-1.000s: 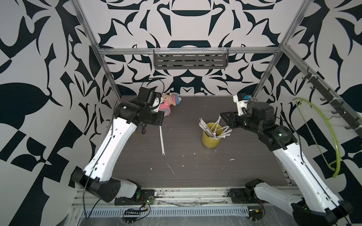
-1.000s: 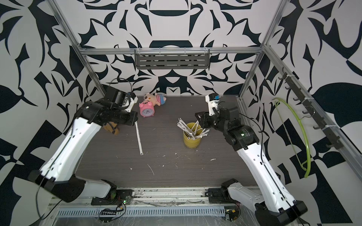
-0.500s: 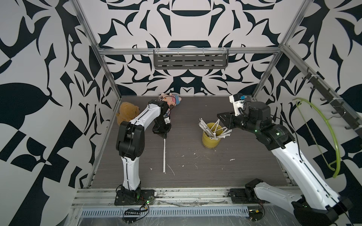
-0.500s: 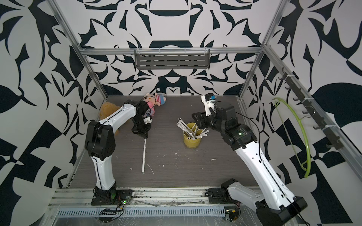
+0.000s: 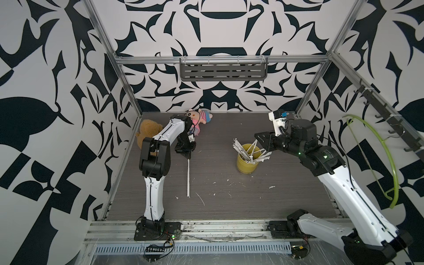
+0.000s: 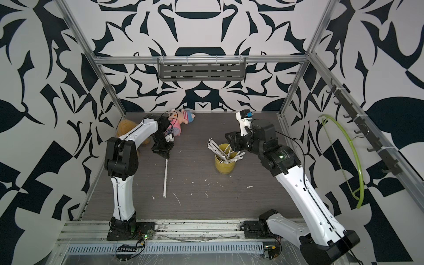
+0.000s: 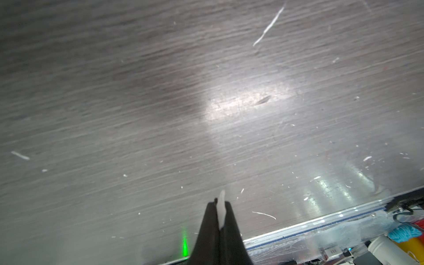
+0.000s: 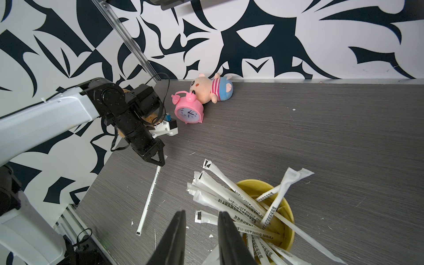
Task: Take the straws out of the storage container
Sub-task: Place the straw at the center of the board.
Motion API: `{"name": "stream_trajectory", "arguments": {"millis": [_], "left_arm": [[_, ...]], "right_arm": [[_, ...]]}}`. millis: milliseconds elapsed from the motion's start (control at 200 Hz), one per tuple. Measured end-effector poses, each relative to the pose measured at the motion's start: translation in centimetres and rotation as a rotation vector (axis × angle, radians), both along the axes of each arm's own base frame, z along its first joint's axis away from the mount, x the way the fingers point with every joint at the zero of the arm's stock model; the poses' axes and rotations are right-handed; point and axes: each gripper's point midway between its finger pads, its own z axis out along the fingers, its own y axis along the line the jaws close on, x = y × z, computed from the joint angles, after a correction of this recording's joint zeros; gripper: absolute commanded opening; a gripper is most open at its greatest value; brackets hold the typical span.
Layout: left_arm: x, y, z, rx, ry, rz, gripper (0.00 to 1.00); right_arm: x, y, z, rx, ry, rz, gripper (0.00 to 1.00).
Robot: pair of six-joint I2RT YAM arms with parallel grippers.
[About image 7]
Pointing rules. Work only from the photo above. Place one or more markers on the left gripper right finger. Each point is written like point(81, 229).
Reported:
point(231, 246)

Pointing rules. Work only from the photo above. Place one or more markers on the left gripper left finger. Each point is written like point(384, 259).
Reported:
point(206, 248)

